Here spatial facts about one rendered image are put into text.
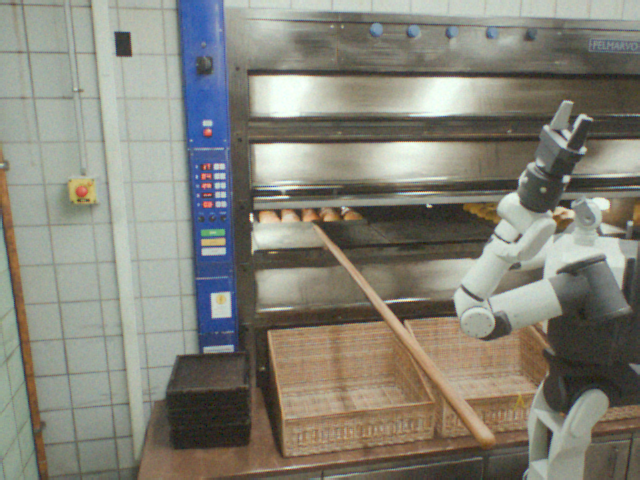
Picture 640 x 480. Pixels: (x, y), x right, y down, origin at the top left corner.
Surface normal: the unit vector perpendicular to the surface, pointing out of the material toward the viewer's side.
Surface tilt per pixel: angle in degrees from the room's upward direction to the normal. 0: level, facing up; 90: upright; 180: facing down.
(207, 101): 90
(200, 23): 90
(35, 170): 90
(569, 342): 101
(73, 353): 90
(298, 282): 70
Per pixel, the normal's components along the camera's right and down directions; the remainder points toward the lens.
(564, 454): 0.25, 0.61
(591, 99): 0.17, -0.11
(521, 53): 0.18, 0.24
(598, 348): -0.41, 0.40
